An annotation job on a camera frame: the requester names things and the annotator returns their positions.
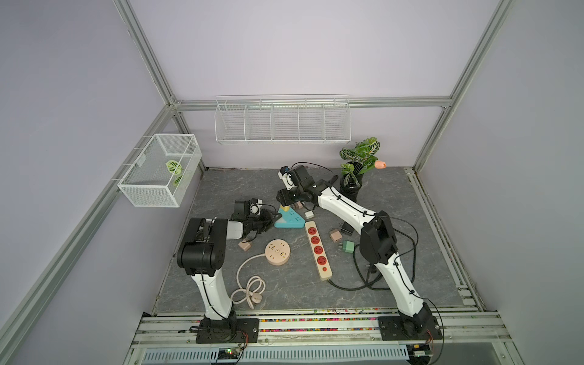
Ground pink plug from round socket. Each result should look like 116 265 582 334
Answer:
238 241 252 252

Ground teal triangular power socket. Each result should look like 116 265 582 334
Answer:
274 206 306 229

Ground round pink power socket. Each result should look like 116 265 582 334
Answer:
265 239 290 266

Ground green USB charger plug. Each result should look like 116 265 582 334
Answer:
342 240 356 253

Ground beige power strip red sockets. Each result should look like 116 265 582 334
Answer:
305 221 332 281

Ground black USB charger plug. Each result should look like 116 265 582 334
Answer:
340 222 354 236

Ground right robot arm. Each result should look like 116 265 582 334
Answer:
277 165 433 335

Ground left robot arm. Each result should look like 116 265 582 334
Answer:
176 199 282 320

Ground black plant pot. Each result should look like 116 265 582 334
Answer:
340 161 363 202

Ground green artificial plant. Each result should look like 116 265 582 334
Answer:
339 137 380 175

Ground pink artificial tulip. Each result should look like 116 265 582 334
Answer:
374 161 387 170

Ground green leaf in basket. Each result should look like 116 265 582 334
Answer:
166 160 183 176

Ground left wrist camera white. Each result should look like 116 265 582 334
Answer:
249 199 263 216

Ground white wire wall shelf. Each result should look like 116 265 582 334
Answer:
214 95 352 144

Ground white mesh wall basket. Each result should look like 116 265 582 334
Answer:
117 133 202 208

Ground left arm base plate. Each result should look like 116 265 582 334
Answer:
196 317 259 345

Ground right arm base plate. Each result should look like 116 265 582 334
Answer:
377 316 443 342

